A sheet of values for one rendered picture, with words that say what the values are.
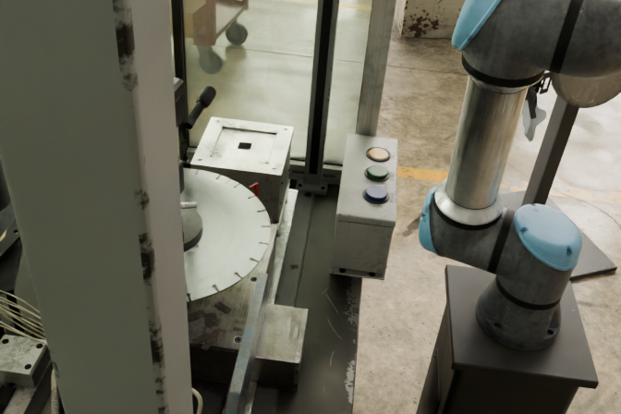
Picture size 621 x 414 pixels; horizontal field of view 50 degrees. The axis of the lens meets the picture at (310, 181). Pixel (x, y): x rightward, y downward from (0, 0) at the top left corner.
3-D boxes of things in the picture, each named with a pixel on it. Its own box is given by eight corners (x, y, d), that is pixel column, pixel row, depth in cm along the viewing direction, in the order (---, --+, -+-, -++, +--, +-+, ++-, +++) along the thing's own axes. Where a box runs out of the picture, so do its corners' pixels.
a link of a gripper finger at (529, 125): (555, 134, 143) (546, 92, 142) (537, 141, 141) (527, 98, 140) (544, 136, 146) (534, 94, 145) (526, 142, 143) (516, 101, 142)
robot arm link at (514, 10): (490, 288, 117) (579, 10, 79) (408, 260, 122) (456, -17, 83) (505, 240, 125) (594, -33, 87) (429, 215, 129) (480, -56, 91)
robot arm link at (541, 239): (560, 315, 113) (585, 256, 104) (481, 287, 117) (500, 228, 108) (569, 271, 121) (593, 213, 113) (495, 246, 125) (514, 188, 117)
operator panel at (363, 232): (340, 188, 153) (347, 132, 144) (388, 193, 153) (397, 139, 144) (329, 273, 131) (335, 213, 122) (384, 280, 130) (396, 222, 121)
